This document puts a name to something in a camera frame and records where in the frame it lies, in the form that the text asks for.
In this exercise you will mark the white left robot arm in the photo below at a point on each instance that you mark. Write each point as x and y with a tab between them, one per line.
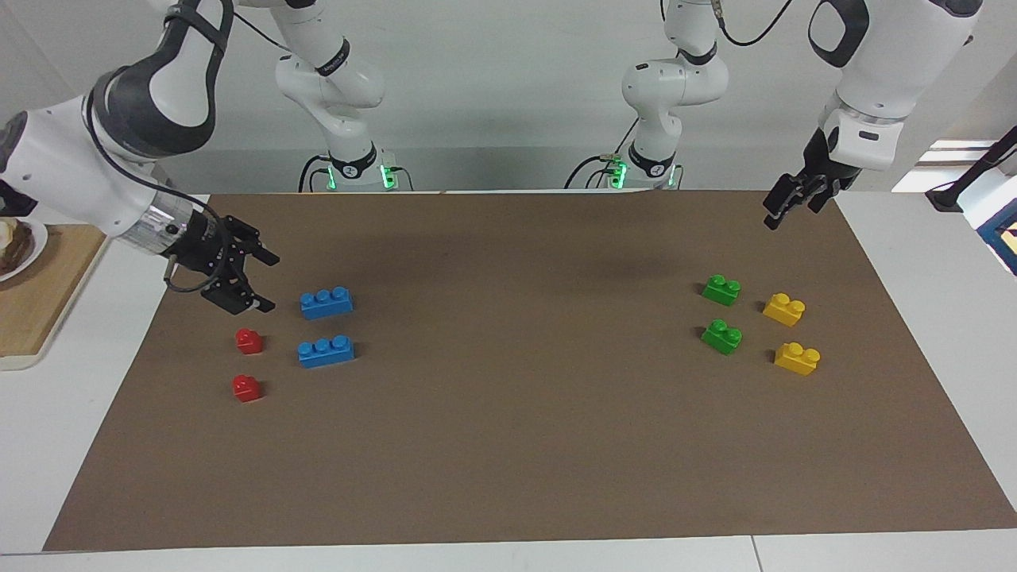
882	63

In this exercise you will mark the brown paper table mat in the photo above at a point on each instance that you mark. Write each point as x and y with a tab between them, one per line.
516	413

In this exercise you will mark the green two-stud toy brick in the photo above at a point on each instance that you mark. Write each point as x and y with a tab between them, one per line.
721	291
721	338

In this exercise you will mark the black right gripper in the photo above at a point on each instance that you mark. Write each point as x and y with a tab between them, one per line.
203	246

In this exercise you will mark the red one-stud toy brick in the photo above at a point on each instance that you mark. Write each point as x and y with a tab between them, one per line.
249	342
246	389

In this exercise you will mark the brown food on plate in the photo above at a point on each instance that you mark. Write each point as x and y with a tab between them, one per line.
12	246

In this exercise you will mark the yellow two-stud toy brick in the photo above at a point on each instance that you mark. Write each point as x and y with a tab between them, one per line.
797	359
783	311

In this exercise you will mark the black clamp mount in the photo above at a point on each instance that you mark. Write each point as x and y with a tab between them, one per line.
12	202

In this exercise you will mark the wooden cutting board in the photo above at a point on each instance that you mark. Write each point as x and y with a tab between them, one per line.
48	302

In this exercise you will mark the white and blue device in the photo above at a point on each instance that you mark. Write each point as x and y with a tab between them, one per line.
993	208

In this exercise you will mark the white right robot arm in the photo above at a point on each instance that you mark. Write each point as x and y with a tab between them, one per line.
48	159

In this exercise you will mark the blue three-stud toy brick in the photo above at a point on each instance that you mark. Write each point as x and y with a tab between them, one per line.
326	353
326	305

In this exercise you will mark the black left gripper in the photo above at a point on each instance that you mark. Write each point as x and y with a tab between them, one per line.
818	163

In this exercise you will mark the white plate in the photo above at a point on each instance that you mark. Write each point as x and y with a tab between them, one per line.
36	246

